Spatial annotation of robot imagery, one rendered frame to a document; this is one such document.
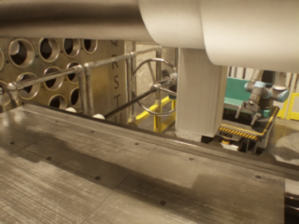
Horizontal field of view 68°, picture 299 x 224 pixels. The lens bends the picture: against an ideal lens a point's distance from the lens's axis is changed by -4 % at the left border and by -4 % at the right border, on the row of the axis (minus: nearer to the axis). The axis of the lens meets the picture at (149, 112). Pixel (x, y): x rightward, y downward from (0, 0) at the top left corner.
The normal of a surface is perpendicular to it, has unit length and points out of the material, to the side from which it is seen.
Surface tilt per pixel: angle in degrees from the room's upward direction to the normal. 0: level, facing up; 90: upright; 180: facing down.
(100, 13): 85
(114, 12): 85
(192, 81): 90
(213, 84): 90
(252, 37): 127
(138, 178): 0
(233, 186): 0
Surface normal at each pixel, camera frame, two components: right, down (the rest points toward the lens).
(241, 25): -0.40, 0.76
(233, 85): -0.59, 0.31
